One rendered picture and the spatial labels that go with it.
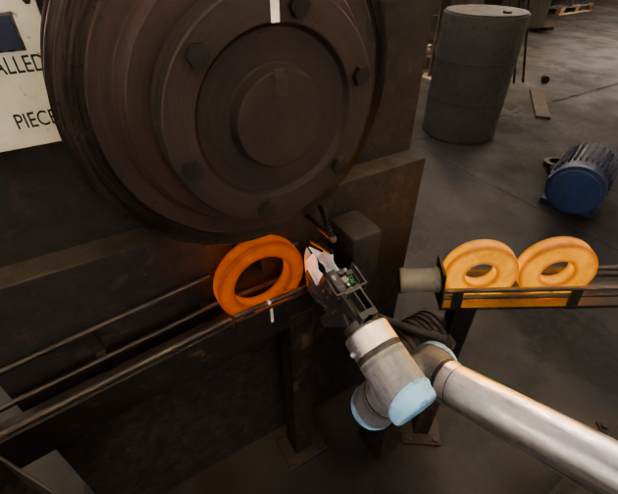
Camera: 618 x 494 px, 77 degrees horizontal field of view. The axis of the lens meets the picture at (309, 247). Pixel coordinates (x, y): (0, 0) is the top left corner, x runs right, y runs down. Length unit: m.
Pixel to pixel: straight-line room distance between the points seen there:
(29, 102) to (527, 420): 0.86
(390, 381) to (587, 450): 0.28
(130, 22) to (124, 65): 0.04
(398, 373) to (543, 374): 1.13
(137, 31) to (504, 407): 0.74
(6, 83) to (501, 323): 1.76
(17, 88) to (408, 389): 0.71
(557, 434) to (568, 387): 1.05
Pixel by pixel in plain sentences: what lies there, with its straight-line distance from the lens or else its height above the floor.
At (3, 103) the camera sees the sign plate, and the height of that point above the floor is 1.12.
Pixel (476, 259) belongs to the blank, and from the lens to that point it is 0.90.
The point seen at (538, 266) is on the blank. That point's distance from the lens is 0.96.
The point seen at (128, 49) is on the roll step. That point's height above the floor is 1.20.
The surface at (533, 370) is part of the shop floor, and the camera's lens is 1.77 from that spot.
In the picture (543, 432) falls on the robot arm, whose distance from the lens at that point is 0.75.
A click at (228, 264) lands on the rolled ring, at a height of 0.82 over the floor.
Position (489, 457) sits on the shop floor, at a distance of 1.51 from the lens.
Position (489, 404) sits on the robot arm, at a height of 0.66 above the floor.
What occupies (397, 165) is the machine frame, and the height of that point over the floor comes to 0.87.
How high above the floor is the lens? 1.29
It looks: 39 degrees down
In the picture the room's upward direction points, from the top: straight up
